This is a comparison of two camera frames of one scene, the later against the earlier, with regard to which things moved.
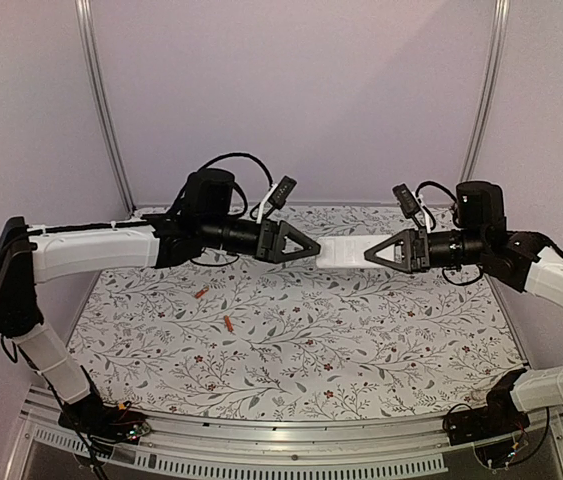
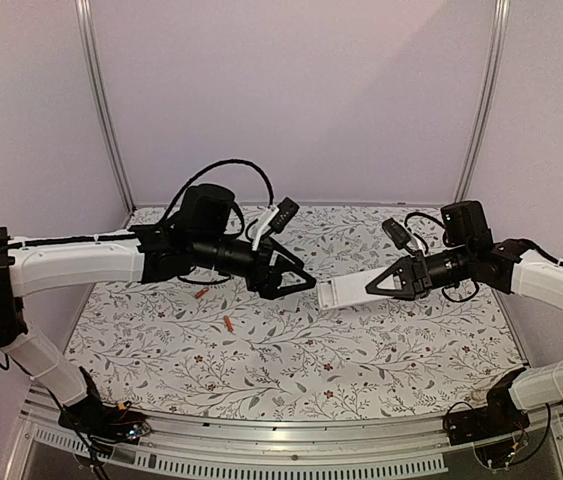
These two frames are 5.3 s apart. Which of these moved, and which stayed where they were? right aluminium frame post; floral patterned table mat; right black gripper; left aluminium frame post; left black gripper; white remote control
Moved: left black gripper; white remote control; right black gripper
Stayed: right aluminium frame post; left aluminium frame post; floral patterned table mat
